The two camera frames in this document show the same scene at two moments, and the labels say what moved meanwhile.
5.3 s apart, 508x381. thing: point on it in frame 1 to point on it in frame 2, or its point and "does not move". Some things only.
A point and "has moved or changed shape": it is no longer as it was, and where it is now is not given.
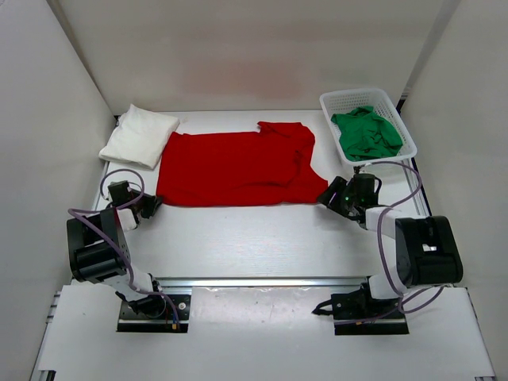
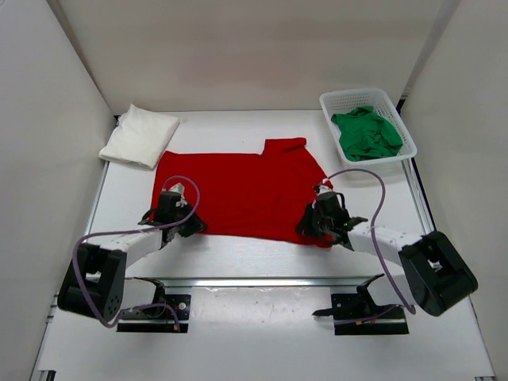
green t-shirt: [365, 136] does not move
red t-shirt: [274, 165] has moved or changed shape
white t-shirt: [139, 137] does not move
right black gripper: [337, 195] to [306, 224]
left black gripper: [152, 205] to [196, 225]
